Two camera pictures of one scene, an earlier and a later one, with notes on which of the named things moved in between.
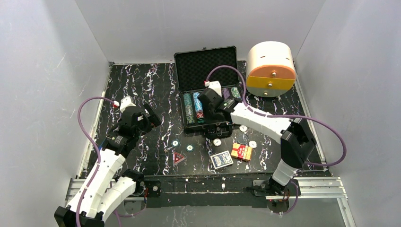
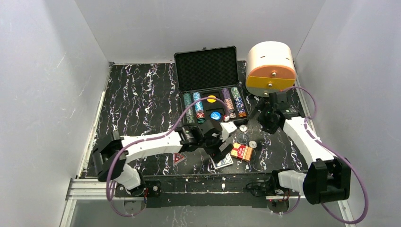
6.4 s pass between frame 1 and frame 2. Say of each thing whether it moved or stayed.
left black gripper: moved
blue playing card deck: stayed
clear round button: stayed
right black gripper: moved
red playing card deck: stayed
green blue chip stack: stayed
